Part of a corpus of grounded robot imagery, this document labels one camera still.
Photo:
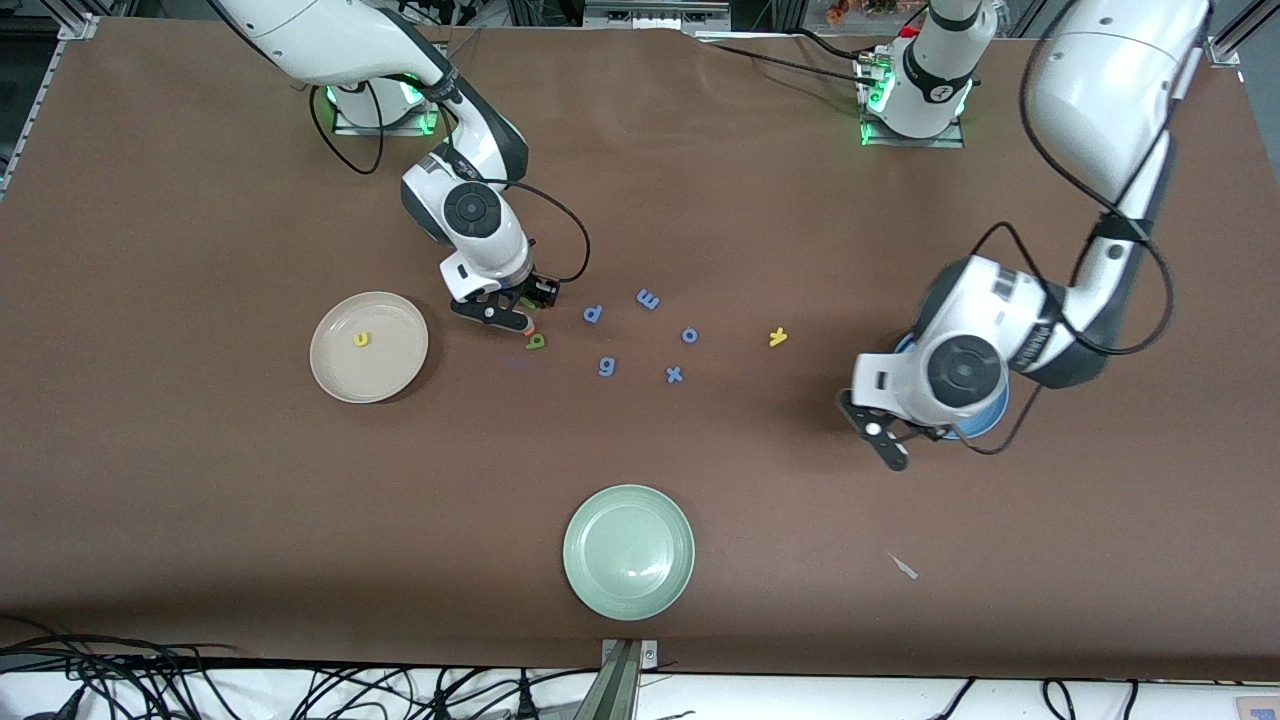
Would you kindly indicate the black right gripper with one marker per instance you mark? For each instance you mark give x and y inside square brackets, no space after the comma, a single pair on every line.
[524,293]

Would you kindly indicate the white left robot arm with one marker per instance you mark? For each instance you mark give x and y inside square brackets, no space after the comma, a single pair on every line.
[1100,90]

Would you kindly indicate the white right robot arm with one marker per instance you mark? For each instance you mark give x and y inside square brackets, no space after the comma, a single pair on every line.
[330,40]

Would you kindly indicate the blue foam letter m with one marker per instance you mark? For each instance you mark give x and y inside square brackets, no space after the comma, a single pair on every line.
[648,299]

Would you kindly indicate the beige brown round plate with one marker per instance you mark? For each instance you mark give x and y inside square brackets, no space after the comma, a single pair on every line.
[385,370]

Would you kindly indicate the brown table cover sheet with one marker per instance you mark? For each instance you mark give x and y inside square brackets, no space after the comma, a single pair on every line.
[640,200]

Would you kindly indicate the pale green round plate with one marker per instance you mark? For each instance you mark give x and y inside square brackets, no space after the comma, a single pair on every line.
[628,552]

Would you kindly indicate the small grey tape scrap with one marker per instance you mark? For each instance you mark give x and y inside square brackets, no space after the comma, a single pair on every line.
[905,568]

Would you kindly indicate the blue round plate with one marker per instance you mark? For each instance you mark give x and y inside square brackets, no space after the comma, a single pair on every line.
[990,415]

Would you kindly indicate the beige cardboard piece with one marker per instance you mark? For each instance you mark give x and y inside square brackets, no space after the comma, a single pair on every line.
[1258,708]

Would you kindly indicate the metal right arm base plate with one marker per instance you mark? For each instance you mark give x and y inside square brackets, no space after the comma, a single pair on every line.
[385,131]

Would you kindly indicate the aluminium frame crossbar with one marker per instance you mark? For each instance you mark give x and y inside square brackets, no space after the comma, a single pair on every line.
[655,15]

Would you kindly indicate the grey metal camera post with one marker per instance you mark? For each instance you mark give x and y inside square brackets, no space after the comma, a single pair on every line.
[628,690]

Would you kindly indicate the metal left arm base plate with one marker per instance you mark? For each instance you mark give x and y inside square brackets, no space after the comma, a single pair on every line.
[910,143]

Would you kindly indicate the aluminium table edge rail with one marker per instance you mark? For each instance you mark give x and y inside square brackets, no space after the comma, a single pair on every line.
[78,28]

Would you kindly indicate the aluminium corner bracket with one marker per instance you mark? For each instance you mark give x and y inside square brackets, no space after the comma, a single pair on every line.
[1225,50]

